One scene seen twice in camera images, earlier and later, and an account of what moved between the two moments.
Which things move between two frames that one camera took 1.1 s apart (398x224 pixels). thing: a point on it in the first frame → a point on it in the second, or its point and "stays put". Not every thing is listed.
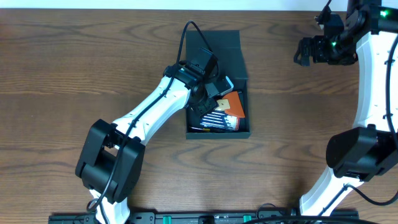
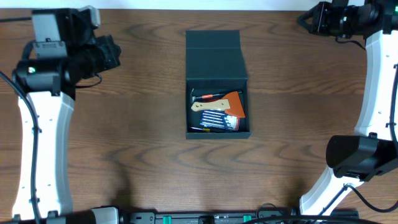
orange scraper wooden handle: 232,105 stays put
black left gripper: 214,101 → 109,51
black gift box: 226,45 stays put
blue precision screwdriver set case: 219,119 stays put
